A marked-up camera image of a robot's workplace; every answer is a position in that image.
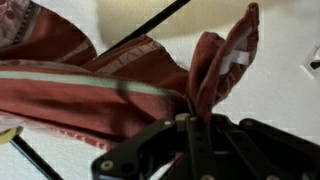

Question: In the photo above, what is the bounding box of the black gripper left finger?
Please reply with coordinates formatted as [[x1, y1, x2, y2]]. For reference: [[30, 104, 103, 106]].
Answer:
[[91, 113, 190, 180]]

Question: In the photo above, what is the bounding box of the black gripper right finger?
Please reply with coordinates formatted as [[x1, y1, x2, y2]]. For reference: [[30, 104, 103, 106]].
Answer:
[[186, 114, 320, 180]]

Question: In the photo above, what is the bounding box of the red patterned cloth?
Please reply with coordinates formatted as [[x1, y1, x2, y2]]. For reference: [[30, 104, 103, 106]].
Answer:
[[0, 0, 259, 150]]

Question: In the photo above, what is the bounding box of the black lamp stand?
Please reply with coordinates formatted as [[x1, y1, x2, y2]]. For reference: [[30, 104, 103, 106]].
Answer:
[[10, 0, 190, 180]]

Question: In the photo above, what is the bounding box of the white wall outlet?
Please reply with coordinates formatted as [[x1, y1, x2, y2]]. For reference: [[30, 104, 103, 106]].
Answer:
[[300, 44, 320, 79]]

